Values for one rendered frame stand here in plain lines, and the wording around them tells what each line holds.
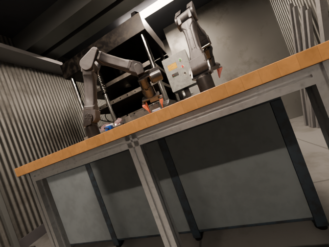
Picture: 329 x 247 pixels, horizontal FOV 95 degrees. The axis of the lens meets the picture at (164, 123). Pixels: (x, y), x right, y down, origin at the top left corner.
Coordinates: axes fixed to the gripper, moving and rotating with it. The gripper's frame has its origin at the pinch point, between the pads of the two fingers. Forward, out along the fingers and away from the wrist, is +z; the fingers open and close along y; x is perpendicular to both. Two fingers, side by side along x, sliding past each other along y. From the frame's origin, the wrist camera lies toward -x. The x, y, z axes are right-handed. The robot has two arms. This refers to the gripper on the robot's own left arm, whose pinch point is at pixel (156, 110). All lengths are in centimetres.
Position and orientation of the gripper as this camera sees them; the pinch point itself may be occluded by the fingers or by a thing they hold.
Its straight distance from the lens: 89.5
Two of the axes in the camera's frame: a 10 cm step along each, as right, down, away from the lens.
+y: -9.3, 3.5, 1.0
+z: 3.5, 8.0, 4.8
